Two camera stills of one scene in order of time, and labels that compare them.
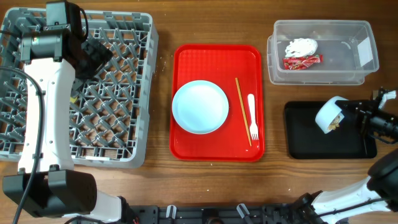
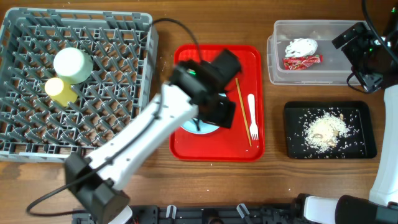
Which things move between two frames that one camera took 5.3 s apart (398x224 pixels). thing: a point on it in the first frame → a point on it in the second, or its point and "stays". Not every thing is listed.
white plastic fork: x=254 y=129 stays
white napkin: x=301 y=47 stays
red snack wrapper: x=296 y=63 stays
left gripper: x=99 y=54 → x=211 y=116
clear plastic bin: x=321 y=52 stays
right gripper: x=364 y=109 → x=369 y=82
